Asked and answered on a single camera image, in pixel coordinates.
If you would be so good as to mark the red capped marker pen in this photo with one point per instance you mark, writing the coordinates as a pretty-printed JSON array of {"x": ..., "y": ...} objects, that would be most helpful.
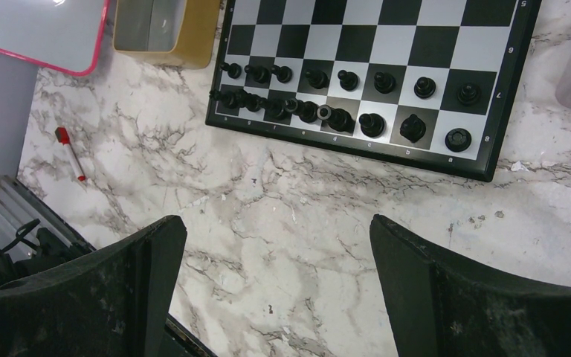
[{"x": 64, "y": 138}]

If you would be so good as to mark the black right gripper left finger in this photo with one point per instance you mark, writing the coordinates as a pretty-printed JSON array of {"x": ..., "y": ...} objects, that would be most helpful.
[{"x": 110, "y": 302}]

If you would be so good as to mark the pink framed whiteboard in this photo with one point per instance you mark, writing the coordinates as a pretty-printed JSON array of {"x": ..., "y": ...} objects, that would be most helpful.
[{"x": 62, "y": 35}]

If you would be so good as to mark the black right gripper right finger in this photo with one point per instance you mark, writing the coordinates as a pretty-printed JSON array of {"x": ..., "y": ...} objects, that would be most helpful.
[{"x": 441, "y": 303}]

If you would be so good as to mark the black and white chessboard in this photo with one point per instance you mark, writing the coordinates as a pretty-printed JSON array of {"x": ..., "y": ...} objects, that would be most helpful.
[{"x": 452, "y": 42}]

